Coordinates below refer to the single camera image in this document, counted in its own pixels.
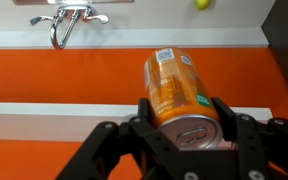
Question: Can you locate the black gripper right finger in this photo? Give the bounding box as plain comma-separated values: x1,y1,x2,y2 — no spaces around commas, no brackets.
210,96,288,180

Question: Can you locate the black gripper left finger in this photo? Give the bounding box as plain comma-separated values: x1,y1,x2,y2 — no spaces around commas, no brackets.
55,97,185,180

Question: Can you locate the orange soda can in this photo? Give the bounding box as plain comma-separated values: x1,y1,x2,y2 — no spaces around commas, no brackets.
143,47,224,150

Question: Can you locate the dark wood cabinet panel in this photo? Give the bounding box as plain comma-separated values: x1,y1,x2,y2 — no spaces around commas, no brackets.
261,0,288,116

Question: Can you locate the white backsplash strip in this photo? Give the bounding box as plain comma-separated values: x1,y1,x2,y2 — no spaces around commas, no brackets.
0,27,270,51

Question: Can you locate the green lime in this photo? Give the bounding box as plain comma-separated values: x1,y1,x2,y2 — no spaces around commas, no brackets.
193,0,213,11

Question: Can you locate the thin white wall shelf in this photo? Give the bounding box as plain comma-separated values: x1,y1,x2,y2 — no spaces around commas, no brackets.
0,101,274,143

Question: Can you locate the chrome faucet with handles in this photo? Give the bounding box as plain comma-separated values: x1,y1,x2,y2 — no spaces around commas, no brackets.
27,4,110,51

